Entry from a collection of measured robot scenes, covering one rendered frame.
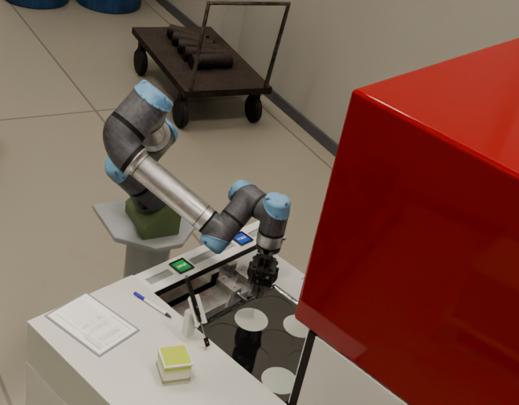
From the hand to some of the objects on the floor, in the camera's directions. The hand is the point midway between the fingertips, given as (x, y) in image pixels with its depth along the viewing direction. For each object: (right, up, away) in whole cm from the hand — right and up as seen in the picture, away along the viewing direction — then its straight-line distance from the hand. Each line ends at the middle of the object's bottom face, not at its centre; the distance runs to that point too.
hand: (258, 293), depth 233 cm
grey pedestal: (-57, -42, +95) cm, 118 cm away
